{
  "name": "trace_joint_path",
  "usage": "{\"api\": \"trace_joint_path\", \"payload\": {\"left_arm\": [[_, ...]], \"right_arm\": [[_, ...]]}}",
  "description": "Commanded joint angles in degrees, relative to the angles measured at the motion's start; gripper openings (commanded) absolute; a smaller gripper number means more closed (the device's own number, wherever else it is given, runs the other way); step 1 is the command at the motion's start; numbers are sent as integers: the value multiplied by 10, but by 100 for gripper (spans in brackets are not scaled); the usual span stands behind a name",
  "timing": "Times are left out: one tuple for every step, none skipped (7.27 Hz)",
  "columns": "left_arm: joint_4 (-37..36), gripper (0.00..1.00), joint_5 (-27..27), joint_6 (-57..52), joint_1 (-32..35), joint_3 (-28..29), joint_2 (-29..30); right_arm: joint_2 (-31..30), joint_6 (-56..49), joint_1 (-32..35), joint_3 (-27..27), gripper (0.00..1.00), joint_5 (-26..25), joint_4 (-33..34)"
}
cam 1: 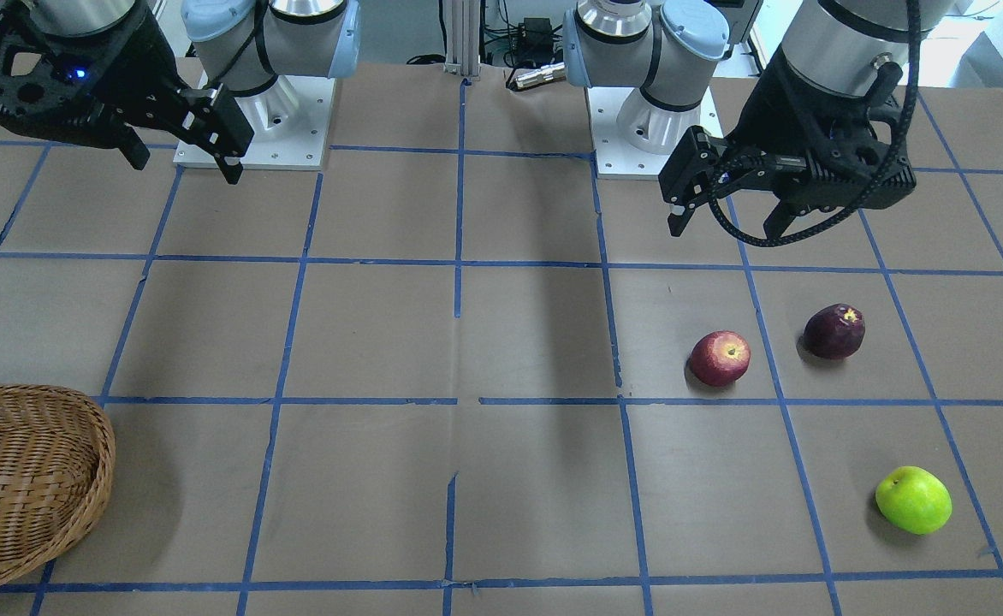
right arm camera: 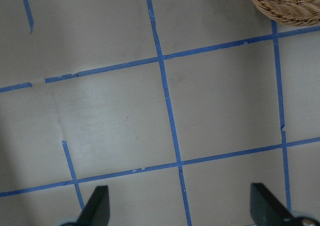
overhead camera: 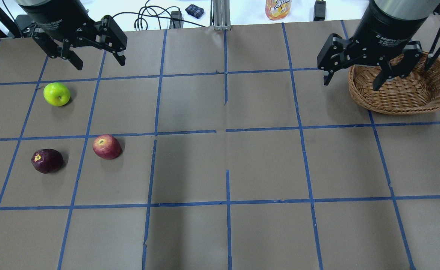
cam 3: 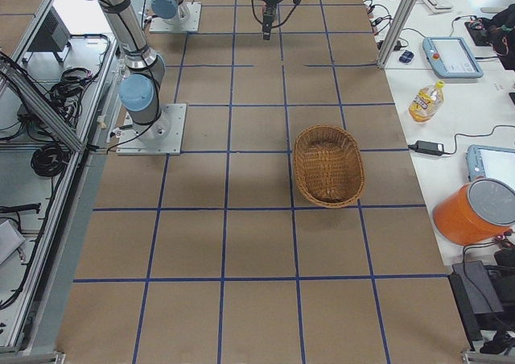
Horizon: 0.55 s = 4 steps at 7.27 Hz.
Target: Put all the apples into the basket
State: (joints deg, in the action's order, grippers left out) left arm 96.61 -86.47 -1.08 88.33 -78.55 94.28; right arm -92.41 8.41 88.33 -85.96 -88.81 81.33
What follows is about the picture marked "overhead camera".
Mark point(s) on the dark red apple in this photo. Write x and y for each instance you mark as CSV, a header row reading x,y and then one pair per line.
x,y
47,160

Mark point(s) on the green apple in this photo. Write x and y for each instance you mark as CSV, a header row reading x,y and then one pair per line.
x,y
56,94

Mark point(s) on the woven wicker basket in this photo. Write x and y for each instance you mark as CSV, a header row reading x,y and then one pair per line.
x,y
417,93

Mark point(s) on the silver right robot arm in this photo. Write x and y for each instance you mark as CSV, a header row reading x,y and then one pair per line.
x,y
405,10

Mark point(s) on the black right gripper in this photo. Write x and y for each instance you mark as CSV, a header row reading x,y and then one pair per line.
x,y
386,27

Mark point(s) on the orange juice bottle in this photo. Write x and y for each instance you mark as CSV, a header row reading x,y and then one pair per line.
x,y
277,9

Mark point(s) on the small dark blue pouch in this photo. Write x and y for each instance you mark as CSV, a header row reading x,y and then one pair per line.
x,y
195,11

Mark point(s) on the aluminium frame post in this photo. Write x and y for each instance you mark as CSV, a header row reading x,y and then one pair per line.
x,y
221,15

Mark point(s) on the black power adapter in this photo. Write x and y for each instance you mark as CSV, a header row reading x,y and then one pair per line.
x,y
319,10

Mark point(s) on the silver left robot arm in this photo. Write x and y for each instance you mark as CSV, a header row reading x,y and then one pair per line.
x,y
61,25

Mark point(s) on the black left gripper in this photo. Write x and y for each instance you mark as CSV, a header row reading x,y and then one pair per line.
x,y
56,19

